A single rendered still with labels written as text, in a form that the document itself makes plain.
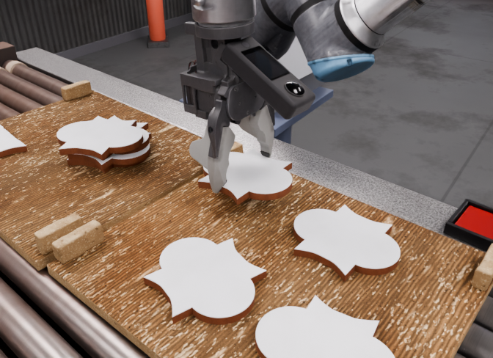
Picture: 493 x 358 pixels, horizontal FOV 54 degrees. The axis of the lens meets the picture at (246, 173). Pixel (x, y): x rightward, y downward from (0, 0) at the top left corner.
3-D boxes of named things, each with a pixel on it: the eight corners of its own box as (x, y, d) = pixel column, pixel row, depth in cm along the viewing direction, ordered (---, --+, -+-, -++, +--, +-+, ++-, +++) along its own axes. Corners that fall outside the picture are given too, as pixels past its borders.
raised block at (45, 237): (79, 227, 62) (75, 209, 61) (87, 232, 61) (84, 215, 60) (35, 250, 58) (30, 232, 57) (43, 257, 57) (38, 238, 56)
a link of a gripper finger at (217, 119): (222, 155, 63) (237, 90, 61) (232, 159, 62) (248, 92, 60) (198, 155, 59) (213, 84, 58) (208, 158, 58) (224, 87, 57)
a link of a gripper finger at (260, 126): (252, 139, 74) (232, 94, 67) (284, 148, 71) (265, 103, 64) (241, 153, 73) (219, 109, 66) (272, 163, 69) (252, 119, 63)
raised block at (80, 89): (88, 91, 101) (85, 78, 100) (93, 93, 100) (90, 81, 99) (61, 100, 97) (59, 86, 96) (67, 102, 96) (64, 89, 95)
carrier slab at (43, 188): (93, 96, 103) (92, 89, 102) (236, 160, 80) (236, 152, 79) (-88, 158, 80) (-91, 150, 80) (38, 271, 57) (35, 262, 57)
